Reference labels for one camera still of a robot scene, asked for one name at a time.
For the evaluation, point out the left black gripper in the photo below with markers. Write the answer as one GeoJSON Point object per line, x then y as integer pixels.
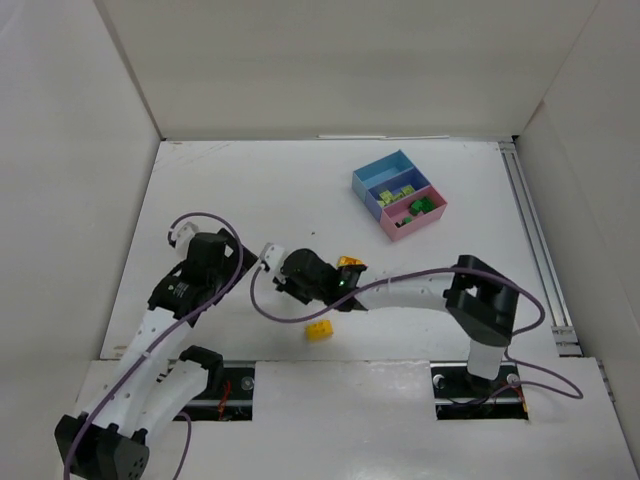
{"type": "Point", "coordinates": [236, 251]}

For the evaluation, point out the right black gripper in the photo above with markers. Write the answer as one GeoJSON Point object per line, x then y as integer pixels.
{"type": "Point", "coordinates": [291, 288]}

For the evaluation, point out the orange lego brick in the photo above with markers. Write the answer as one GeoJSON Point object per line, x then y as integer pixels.
{"type": "Point", "coordinates": [348, 261]}

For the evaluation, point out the yellow large lego brick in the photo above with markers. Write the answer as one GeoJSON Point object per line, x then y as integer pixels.
{"type": "Point", "coordinates": [319, 331]}

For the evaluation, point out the pale green rounded lego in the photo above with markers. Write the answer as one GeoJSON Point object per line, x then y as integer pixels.
{"type": "Point", "coordinates": [385, 198]}

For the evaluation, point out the pale green long lego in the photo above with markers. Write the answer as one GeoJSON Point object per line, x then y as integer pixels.
{"type": "Point", "coordinates": [405, 191]}

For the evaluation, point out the dark green stepped lego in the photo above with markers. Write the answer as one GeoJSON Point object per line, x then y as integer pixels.
{"type": "Point", "coordinates": [426, 204]}

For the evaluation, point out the dark green lego brick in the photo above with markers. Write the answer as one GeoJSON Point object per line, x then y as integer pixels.
{"type": "Point", "coordinates": [417, 207]}

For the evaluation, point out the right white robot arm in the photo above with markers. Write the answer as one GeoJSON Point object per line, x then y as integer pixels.
{"type": "Point", "coordinates": [480, 299]}

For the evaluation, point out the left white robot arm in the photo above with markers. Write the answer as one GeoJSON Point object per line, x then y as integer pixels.
{"type": "Point", "coordinates": [154, 379]}

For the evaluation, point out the light blue container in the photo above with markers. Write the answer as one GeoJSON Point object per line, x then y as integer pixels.
{"type": "Point", "coordinates": [378, 171]}

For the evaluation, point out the dark blue container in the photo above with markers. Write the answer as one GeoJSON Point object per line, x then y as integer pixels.
{"type": "Point", "coordinates": [389, 187]}

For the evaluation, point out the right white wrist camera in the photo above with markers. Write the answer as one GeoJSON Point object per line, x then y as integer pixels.
{"type": "Point", "coordinates": [272, 257]}

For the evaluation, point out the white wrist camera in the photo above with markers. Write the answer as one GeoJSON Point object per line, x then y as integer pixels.
{"type": "Point", "coordinates": [272, 257]}
{"type": "Point", "coordinates": [179, 238]}

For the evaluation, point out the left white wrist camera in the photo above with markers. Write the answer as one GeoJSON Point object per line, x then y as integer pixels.
{"type": "Point", "coordinates": [179, 238]}

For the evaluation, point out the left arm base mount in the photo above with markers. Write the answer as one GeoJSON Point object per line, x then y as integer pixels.
{"type": "Point", "coordinates": [232, 401]}

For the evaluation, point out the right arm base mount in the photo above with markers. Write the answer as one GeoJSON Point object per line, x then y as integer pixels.
{"type": "Point", "coordinates": [460, 396]}

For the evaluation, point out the aluminium rail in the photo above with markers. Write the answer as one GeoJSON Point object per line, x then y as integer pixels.
{"type": "Point", "coordinates": [542, 258]}

